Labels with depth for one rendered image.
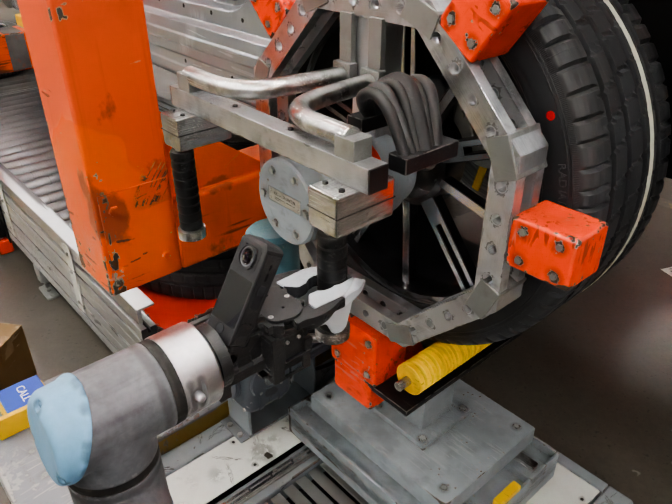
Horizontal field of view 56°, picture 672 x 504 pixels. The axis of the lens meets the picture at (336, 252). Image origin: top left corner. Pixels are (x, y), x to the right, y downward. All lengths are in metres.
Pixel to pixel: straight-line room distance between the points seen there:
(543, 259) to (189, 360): 0.43
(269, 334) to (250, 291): 0.06
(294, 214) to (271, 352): 0.25
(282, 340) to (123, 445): 0.19
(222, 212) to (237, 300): 0.74
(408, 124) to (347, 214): 0.12
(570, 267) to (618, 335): 1.42
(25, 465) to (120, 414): 0.55
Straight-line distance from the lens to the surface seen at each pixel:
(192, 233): 1.01
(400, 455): 1.36
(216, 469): 1.54
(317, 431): 1.47
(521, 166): 0.78
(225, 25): 1.72
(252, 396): 1.39
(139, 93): 1.22
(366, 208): 0.70
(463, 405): 1.45
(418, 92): 0.73
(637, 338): 2.20
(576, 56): 0.84
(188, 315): 1.68
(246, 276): 0.65
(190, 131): 0.94
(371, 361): 1.11
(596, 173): 0.84
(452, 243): 1.02
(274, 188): 0.89
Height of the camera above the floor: 1.24
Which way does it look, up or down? 31 degrees down
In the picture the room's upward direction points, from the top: straight up
